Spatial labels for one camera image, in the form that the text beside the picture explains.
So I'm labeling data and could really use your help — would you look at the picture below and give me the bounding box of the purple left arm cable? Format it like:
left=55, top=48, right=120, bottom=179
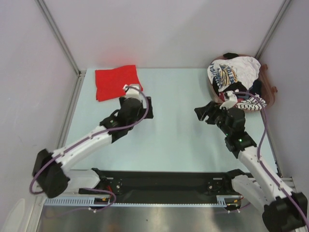
left=29, top=84, right=148, bottom=213

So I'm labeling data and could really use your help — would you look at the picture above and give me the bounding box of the navy white striped tank top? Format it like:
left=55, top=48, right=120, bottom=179
left=236, top=94, right=267, bottom=111

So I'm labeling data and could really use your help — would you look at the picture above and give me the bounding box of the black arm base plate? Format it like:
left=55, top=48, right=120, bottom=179
left=78, top=168, right=244, bottom=204

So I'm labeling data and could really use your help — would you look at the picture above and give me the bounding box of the white printed tank top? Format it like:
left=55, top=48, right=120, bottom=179
left=207, top=56, right=261, bottom=92

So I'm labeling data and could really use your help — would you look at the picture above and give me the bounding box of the red tank top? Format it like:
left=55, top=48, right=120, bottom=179
left=95, top=65, right=143, bottom=102

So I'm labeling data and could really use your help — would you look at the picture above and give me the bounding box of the brown translucent laundry basket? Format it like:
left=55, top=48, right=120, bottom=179
left=207, top=53, right=278, bottom=112

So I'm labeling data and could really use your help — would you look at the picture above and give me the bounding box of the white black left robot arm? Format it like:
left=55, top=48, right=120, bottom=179
left=29, top=84, right=154, bottom=198

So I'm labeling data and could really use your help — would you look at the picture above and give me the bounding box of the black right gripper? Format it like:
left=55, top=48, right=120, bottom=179
left=194, top=101, right=231, bottom=136

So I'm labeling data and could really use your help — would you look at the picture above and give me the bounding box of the white slotted cable duct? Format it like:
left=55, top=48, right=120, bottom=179
left=44, top=196, right=232, bottom=208

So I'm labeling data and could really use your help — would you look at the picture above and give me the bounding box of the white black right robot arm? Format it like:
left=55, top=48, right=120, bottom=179
left=194, top=91, right=309, bottom=232

